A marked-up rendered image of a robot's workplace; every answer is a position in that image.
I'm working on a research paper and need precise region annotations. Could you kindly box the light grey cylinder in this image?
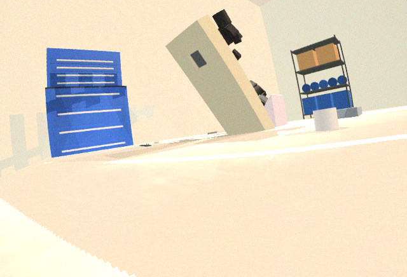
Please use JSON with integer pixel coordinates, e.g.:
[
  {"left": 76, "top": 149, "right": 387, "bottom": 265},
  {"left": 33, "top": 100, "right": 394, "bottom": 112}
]
[{"left": 313, "top": 107, "right": 339, "bottom": 132}]

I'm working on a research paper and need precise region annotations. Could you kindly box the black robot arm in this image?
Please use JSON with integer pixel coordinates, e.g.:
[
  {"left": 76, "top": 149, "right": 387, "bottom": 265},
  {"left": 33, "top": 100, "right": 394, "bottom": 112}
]
[{"left": 212, "top": 9, "right": 268, "bottom": 106}]

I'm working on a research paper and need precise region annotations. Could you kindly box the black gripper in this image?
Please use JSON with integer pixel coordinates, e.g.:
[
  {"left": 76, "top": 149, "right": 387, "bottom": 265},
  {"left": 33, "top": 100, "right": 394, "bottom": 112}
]
[{"left": 222, "top": 35, "right": 241, "bottom": 60}]

